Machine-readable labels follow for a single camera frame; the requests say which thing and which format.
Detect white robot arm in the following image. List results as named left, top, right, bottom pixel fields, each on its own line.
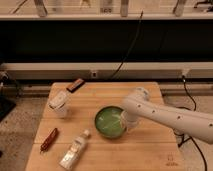
left=121, top=87, right=213, bottom=144

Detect black hanging cable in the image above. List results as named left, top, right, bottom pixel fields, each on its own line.
left=105, top=10, right=145, bottom=81

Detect clear plastic bottle white label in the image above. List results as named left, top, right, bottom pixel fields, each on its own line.
left=60, top=130, right=90, bottom=171

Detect white wall outlet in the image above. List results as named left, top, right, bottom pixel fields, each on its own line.
left=91, top=71, right=98, bottom=79

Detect green ceramic bowl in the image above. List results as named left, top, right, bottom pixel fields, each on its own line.
left=94, top=106, right=126, bottom=139

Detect clear plastic cup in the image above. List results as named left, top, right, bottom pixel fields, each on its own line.
left=48, top=91, right=68, bottom=118

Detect black floor cables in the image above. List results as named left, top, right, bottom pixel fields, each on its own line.
left=173, top=75, right=208, bottom=171

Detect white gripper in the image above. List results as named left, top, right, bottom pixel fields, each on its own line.
left=121, top=111, right=139, bottom=131

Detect brown rectangular block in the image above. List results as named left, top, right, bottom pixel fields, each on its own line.
left=66, top=78, right=85, bottom=93

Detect red-brown pocket knife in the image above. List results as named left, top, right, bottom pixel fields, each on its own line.
left=40, top=128, right=59, bottom=152

